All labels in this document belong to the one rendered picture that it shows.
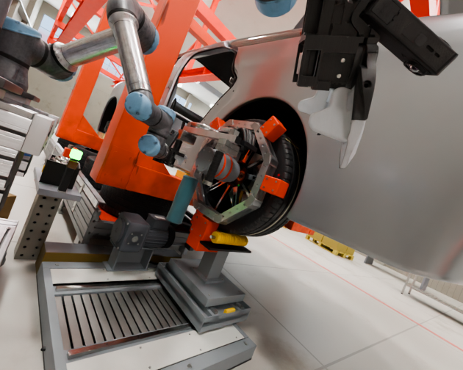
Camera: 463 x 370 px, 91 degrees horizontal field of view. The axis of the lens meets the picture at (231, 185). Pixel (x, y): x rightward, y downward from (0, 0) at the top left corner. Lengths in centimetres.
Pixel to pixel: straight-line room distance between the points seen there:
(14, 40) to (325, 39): 108
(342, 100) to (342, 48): 5
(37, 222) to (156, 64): 106
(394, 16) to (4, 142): 71
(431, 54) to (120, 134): 128
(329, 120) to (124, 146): 122
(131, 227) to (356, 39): 121
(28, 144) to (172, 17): 110
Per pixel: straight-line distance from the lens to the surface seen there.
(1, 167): 70
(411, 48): 35
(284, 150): 112
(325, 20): 33
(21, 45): 122
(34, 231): 161
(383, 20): 34
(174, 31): 155
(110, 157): 138
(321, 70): 32
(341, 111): 30
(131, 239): 135
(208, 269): 138
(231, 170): 114
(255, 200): 102
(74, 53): 124
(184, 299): 133
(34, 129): 69
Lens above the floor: 80
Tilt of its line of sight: 1 degrees down
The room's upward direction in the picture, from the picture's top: 22 degrees clockwise
